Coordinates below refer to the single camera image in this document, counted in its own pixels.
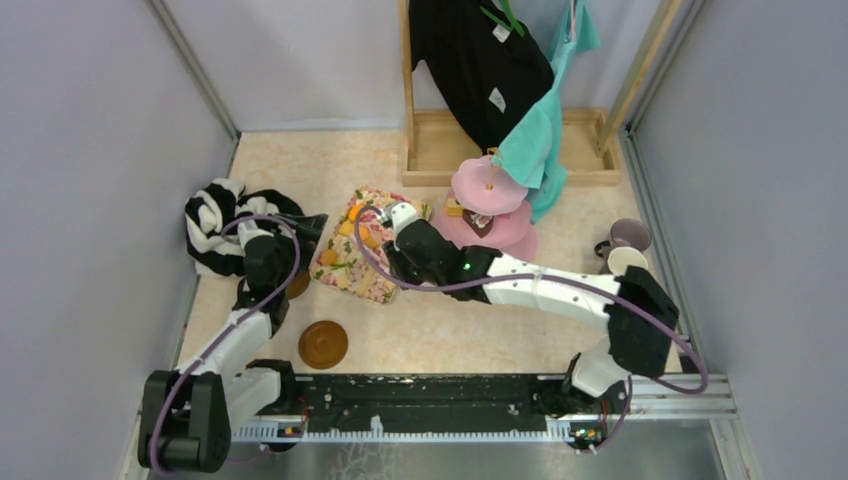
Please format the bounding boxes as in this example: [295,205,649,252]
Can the pink three-tier cake stand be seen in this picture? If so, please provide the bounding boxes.
[430,155,538,261]

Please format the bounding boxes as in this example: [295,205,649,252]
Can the yellow cake slice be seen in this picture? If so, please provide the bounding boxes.
[444,197,465,217]

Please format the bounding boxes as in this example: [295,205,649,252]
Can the rectangular yellow biscuit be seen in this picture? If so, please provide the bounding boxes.
[338,220,355,237]

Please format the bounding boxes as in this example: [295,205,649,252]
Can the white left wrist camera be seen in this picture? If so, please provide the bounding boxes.
[236,220,274,251]

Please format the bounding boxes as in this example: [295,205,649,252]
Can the grey mug with white interior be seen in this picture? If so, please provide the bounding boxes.
[599,246,649,276]

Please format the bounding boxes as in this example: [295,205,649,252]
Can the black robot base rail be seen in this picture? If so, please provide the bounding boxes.
[233,374,631,453]

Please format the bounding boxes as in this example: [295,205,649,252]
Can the brown wooden coaster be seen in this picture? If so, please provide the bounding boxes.
[285,270,311,300]
[298,320,349,370]

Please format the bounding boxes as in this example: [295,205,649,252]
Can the black and white striped cloth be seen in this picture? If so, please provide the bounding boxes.
[184,178,303,277]

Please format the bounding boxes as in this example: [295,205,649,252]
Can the teal t-shirt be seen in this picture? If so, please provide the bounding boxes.
[493,1,600,223]

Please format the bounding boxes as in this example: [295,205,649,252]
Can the flower shaped biscuit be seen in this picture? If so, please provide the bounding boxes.
[318,248,339,266]

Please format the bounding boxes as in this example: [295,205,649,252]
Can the purple mug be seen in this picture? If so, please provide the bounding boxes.
[594,218,653,258]

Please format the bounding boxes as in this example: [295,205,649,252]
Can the floral serving tray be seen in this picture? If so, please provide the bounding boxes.
[310,185,432,304]

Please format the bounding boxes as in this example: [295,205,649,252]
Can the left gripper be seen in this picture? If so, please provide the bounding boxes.
[269,213,326,292]

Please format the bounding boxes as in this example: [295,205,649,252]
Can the green clothes hanger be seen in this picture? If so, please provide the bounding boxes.
[479,0,526,37]

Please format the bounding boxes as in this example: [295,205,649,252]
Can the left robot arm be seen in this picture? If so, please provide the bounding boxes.
[137,214,328,474]

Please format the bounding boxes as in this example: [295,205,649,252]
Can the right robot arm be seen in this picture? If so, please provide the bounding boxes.
[382,219,679,412]

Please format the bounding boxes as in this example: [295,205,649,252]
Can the orange fish shaped biscuit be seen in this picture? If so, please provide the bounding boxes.
[347,203,365,222]

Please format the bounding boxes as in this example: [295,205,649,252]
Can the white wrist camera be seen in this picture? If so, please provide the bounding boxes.
[236,220,274,251]
[381,201,421,234]

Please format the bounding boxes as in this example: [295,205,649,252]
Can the black t-shirt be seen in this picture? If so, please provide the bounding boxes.
[408,0,554,151]

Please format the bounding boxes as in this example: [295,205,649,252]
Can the round ridged biscuit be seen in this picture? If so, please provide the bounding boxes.
[359,225,380,249]

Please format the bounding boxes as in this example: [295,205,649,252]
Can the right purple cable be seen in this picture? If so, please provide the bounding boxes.
[353,204,710,455]

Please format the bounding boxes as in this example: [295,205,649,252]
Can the chocolate cake slice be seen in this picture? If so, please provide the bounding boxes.
[462,209,494,238]

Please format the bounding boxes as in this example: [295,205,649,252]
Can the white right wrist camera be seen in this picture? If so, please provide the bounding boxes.
[381,201,421,234]

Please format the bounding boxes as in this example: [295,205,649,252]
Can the pink clothes hanger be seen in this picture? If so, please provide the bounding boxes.
[565,0,577,42]

